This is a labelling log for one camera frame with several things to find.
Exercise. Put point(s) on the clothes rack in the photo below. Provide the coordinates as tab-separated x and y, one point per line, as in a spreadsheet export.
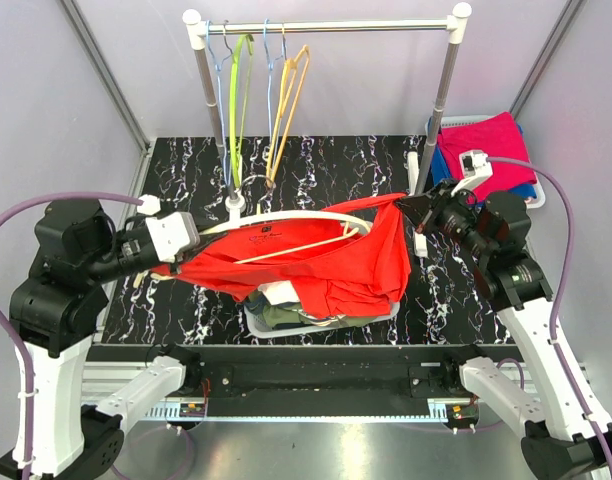
455	24

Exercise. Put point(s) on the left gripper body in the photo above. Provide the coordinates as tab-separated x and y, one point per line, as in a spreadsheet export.
133	254

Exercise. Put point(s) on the white laundry basket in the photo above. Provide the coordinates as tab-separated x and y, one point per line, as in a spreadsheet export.
266	327

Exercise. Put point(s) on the olive printed tank top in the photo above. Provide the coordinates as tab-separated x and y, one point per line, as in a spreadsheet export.
292	315

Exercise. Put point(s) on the black marble mat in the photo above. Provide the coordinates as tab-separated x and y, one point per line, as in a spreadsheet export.
440	306

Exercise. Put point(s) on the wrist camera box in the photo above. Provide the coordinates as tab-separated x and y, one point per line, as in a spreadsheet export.
476	170
172	232

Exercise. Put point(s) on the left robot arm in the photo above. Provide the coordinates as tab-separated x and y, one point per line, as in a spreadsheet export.
52	320

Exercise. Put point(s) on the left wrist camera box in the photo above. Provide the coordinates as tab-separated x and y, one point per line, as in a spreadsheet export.
172	232

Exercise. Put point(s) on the white wooden hanger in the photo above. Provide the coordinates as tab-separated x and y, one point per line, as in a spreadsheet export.
351	226

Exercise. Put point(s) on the red tank top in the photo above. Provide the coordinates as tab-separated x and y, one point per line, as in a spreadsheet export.
378	262

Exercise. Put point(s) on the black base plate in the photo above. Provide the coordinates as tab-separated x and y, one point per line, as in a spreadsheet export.
328	382

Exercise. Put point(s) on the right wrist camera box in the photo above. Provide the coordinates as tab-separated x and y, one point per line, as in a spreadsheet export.
476	170

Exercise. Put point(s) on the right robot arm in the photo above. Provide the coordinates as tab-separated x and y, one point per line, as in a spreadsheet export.
564	430

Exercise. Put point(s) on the lime green hanger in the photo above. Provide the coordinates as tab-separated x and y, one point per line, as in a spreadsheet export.
238	103

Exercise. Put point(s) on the light blue wire hanger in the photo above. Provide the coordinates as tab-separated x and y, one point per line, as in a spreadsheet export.
218	68

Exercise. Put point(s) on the yellow hanger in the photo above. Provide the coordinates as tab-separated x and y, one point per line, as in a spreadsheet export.
292	80

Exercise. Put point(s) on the magenta folded shirt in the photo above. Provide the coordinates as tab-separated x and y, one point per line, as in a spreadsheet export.
498	136

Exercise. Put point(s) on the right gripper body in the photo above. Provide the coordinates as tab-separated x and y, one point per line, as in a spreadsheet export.
451	215

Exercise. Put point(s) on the blue folded shirt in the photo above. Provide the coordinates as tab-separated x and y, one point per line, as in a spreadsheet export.
438	170

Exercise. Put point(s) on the pink tank top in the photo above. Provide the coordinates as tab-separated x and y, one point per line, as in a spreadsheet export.
281	292

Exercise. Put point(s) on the grey basket with clothes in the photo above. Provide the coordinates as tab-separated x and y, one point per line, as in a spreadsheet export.
531	200

